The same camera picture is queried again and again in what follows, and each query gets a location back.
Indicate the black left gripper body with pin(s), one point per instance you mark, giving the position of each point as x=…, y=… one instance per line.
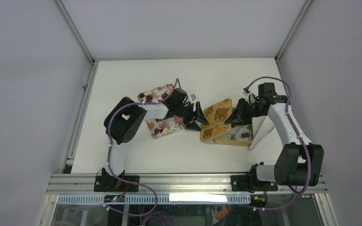
x=186, y=113

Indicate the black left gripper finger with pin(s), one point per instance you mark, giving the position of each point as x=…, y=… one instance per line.
x=199, y=114
x=193, y=126

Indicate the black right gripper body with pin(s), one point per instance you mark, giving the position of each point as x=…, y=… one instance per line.
x=252, y=110

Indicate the silver square tin lid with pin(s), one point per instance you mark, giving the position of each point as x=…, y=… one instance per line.
x=216, y=115

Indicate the gold square tin box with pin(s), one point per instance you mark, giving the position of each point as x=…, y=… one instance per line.
x=229, y=138

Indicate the brown square chocolate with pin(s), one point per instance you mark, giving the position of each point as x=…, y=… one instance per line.
x=164, y=95

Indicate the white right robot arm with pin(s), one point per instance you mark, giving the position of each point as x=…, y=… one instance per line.
x=300, y=160

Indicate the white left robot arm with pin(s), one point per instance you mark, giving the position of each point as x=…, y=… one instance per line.
x=125, y=119

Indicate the white rectangular chocolate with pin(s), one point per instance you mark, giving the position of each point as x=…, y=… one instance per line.
x=164, y=131

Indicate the white paper cup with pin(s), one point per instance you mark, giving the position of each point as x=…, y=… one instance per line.
x=243, y=130

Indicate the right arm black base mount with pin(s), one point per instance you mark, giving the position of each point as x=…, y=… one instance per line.
x=249, y=182

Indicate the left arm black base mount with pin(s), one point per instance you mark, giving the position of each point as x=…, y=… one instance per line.
x=104, y=182

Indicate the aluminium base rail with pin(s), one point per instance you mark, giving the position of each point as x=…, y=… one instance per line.
x=213, y=183

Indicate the white slotted cable duct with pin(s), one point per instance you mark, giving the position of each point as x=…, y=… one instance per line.
x=151, y=199

